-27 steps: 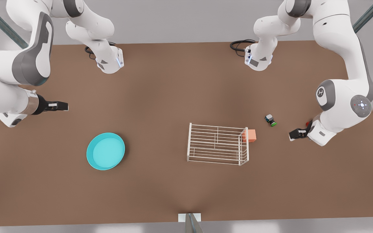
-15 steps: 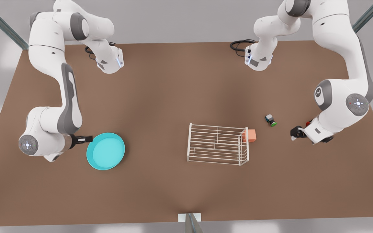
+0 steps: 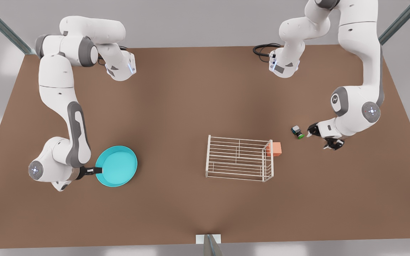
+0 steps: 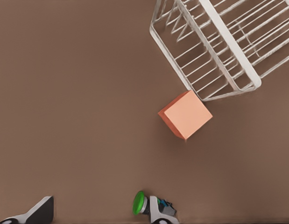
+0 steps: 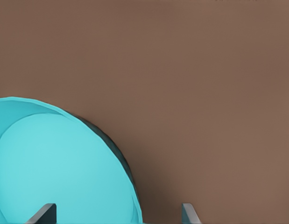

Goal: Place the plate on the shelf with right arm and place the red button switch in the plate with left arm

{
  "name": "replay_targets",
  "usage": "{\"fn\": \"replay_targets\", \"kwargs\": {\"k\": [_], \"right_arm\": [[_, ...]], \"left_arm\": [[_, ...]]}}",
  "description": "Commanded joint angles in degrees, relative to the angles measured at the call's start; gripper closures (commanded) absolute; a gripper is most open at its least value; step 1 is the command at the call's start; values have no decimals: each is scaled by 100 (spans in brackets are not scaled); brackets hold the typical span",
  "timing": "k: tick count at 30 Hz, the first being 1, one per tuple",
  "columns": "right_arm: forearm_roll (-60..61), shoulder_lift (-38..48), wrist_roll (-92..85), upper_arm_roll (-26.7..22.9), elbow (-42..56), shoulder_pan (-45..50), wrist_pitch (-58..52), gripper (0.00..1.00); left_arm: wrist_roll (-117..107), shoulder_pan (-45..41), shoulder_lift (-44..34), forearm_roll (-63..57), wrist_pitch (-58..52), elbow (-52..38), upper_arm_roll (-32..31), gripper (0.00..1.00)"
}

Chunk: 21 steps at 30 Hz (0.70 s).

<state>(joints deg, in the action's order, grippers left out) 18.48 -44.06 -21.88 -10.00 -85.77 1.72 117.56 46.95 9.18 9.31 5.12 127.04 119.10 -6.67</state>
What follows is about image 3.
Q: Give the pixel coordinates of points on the teal round plate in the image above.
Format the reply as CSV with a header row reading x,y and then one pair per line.
x,y
117,166

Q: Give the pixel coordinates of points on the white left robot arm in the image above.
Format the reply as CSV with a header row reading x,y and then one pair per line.
x,y
354,42

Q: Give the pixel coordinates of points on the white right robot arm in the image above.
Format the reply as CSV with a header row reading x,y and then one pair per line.
x,y
55,78

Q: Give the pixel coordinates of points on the orange box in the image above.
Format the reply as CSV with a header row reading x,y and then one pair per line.
x,y
277,149

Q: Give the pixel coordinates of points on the small button switch block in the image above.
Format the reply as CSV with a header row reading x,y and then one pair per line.
x,y
296,131

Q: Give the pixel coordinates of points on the silver frame post with foot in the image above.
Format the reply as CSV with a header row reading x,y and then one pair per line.
x,y
210,245

